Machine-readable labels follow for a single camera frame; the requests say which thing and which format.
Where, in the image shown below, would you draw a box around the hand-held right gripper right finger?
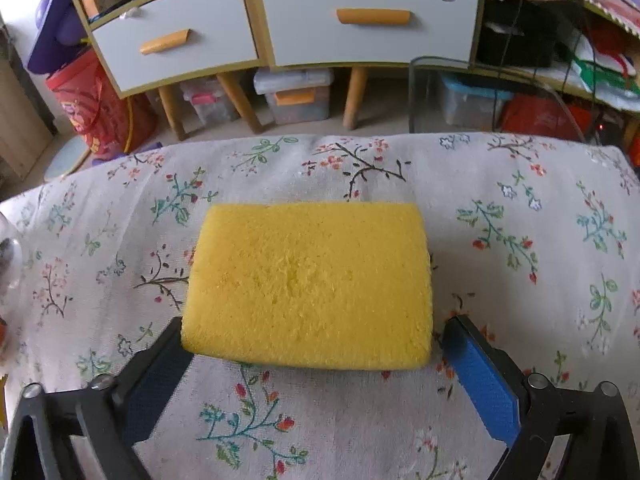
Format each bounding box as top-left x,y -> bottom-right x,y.
441,314 -> 640,480

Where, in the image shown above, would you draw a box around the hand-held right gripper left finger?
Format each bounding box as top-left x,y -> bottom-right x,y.
7,316 -> 196,480

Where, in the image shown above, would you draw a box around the yellow sponge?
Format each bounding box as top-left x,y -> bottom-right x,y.
180,201 -> 435,372

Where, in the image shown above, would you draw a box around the floral tablecloth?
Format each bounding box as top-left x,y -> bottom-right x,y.
0,131 -> 640,480

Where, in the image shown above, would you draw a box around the clear plastic bottle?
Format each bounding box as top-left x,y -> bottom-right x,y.
0,212 -> 23,301

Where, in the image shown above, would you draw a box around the pale blue round mat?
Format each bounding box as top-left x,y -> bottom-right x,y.
44,135 -> 93,181

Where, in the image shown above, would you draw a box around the red box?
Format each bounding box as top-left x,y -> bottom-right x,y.
500,92 -> 601,143

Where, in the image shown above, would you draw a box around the clear storage box blue lid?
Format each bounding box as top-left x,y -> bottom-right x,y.
440,74 -> 513,128

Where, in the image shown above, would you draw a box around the red bag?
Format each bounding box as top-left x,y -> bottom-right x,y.
46,47 -> 160,161

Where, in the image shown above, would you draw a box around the clear storage box pink contents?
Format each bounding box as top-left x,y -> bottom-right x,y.
180,77 -> 241,128

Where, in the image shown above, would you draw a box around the wooden cupboard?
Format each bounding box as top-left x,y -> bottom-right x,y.
0,25 -> 56,181

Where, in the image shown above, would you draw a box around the wooden cabinet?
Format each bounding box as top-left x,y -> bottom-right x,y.
60,0 -> 640,141

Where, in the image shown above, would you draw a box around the glass table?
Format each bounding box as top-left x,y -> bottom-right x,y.
408,56 -> 588,143

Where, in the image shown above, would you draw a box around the clear storage box orange label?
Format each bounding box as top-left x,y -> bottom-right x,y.
253,67 -> 335,126

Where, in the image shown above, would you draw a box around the green white bag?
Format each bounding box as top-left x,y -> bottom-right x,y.
572,35 -> 640,98

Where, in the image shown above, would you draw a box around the black box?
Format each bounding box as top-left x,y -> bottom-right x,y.
477,0 -> 576,68

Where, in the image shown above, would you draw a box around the purple plastic object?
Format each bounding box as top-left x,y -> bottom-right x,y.
27,0 -> 93,75

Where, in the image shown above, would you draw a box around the white drawer orange handle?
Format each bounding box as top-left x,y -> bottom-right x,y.
91,0 -> 260,98
255,0 -> 483,68

